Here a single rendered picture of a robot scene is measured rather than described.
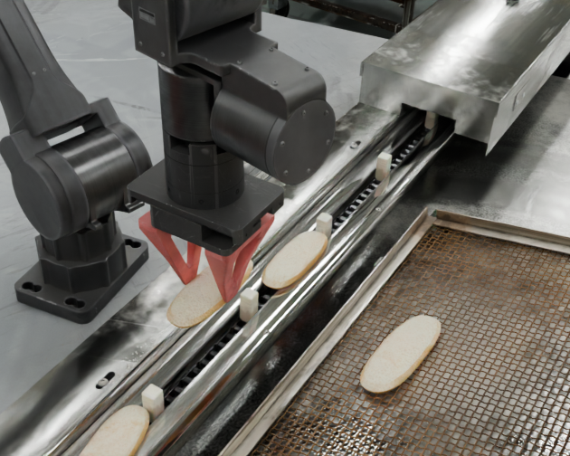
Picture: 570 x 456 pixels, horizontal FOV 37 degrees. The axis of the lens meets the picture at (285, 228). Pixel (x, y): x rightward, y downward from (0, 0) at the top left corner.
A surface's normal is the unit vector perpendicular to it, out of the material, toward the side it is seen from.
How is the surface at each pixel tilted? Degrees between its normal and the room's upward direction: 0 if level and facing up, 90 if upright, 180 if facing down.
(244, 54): 1
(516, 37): 0
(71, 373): 0
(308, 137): 88
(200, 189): 89
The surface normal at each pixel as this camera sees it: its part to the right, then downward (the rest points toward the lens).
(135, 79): 0.04, -0.79
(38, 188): -0.69, 0.42
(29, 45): 0.55, -0.20
